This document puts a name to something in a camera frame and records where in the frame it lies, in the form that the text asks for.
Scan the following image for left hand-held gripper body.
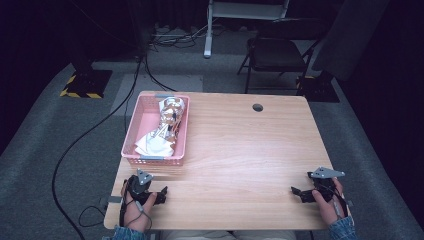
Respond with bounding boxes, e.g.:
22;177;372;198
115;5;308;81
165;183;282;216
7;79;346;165
125;168;158;205

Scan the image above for black folding chair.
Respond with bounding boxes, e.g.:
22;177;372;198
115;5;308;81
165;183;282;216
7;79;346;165
237;18;327;95

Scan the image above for hand-held gripper cable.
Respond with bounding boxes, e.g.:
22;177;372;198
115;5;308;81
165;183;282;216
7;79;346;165
119;179;153;232
319;181;350;218

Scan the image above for person's right hand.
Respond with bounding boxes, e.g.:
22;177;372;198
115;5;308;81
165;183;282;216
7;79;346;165
311;177;350;227

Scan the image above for bundle of floor cables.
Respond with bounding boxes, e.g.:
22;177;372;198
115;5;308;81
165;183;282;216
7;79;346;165
149;23;214;50

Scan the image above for white metal stand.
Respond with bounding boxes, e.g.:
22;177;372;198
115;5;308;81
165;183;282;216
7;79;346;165
203;0;291;60

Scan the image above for pink plastic basket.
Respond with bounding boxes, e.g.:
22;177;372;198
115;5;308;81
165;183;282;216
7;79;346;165
120;93;191;167

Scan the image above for grey tape strip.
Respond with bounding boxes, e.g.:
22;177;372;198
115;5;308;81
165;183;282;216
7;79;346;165
99;195;123;208

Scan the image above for grey hanging cloth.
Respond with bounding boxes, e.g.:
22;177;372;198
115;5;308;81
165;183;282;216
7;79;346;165
312;0;391;82

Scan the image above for right hand-held gripper cable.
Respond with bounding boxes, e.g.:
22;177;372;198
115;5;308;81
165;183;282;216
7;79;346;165
319;181;350;218

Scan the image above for silver foil bag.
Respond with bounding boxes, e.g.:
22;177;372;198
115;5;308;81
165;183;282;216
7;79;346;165
134;96;186;158

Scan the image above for person's left hand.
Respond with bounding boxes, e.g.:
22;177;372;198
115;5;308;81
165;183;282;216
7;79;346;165
120;179;158;233

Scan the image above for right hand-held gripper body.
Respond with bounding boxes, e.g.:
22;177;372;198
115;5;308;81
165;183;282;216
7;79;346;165
306;166;346;203

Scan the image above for left hand-held gripper cable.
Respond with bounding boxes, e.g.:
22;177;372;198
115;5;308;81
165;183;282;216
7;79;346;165
119;179;153;232

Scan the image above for long black floor cable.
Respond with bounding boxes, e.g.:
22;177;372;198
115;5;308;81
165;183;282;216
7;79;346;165
51;55;145;240

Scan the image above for short black floor cable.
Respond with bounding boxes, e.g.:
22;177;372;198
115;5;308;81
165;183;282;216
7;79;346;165
143;56;178;93

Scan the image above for black base yellow striped tape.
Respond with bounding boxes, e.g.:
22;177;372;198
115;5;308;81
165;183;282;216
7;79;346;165
59;68;114;100
295;74;341;103

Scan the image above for black looped cable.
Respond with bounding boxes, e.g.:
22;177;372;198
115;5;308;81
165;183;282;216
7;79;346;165
78;205;108;229

